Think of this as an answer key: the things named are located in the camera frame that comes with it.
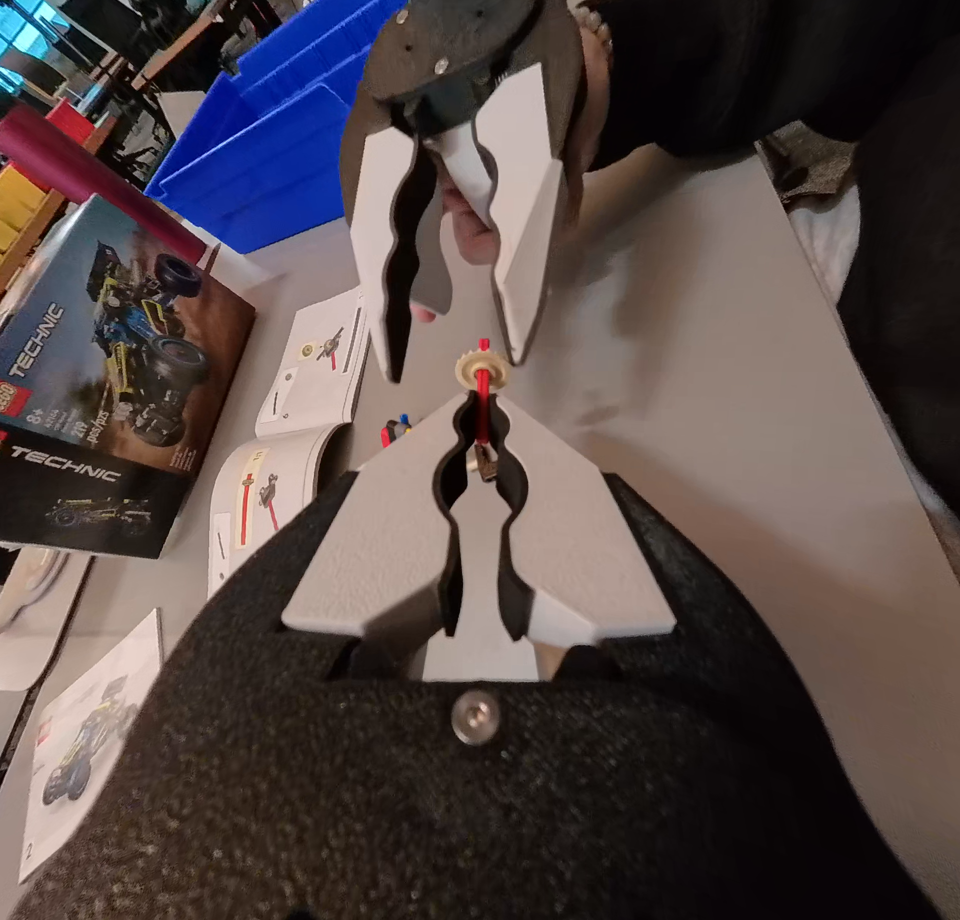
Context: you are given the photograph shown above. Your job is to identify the cardboard toy set box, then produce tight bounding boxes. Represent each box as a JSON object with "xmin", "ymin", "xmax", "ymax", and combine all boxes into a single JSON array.
[{"xmin": 0, "ymin": 193, "xmax": 258, "ymax": 561}]

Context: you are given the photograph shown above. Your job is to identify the person's right forearm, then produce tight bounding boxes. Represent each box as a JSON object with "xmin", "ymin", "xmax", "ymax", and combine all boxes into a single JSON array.
[{"xmin": 581, "ymin": 0, "xmax": 960, "ymax": 173}]

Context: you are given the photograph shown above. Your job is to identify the large tan lego gear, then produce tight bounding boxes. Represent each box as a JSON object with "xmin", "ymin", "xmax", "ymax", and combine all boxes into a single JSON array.
[{"xmin": 454, "ymin": 346, "xmax": 513, "ymax": 396}]

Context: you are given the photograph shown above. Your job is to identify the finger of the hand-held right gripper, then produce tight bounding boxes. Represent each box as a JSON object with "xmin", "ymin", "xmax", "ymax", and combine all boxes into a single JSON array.
[
  {"xmin": 348, "ymin": 125, "xmax": 453, "ymax": 383},
  {"xmin": 472, "ymin": 61, "xmax": 565, "ymax": 368}
]

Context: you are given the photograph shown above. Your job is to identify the red lego axle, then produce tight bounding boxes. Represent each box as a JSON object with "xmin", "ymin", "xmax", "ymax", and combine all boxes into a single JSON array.
[{"xmin": 471, "ymin": 337, "xmax": 496, "ymax": 445}]

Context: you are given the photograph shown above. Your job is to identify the white plastic bag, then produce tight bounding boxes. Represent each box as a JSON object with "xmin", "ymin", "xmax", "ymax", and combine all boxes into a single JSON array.
[{"xmin": 0, "ymin": 545, "xmax": 95, "ymax": 692}]

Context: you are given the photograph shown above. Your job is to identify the dark red tube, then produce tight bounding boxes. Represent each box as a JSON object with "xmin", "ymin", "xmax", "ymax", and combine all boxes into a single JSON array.
[{"xmin": 0, "ymin": 103, "xmax": 207, "ymax": 263}]

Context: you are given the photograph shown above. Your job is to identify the yellow box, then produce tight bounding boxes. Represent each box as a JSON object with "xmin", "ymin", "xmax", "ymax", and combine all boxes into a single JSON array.
[{"xmin": 0, "ymin": 163, "xmax": 65, "ymax": 269}]

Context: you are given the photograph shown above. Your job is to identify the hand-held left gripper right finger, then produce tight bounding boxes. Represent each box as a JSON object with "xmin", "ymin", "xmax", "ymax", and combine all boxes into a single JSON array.
[{"xmin": 489, "ymin": 394, "xmax": 678, "ymax": 649}]

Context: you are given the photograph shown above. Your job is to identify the white parts sheet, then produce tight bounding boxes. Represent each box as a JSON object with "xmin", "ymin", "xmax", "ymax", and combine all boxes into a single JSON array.
[{"xmin": 16, "ymin": 609, "xmax": 165, "ymax": 885}]

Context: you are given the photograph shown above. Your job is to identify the wooden desk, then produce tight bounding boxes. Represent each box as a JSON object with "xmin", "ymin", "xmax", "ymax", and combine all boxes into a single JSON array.
[{"xmin": 131, "ymin": 0, "xmax": 264, "ymax": 92}]

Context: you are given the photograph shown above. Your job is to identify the white cloth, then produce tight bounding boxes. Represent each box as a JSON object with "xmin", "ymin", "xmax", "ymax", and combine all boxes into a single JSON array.
[{"xmin": 787, "ymin": 181, "xmax": 860, "ymax": 306}]

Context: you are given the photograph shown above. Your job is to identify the open instruction booklet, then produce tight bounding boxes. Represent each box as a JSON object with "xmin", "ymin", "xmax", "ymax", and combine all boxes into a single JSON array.
[{"xmin": 208, "ymin": 286, "xmax": 374, "ymax": 599}]

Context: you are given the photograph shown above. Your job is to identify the person's black clothed body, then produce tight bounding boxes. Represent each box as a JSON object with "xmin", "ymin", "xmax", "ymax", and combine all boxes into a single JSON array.
[{"xmin": 836, "ymin": 73, "xmax": 960, "ymax": 516}]

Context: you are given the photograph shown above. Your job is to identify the person's right hand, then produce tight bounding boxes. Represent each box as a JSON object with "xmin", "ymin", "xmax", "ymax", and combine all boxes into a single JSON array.
[{"xmin": 441, "ymin": 5, "xmax": 616, "ymax": 267}]

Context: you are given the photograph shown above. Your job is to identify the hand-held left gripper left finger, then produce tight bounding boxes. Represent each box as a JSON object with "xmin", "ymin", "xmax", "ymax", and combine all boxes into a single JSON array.
[{"xmin": 279, "ymin": 391, "xmax": 472, "ymax": 640}]

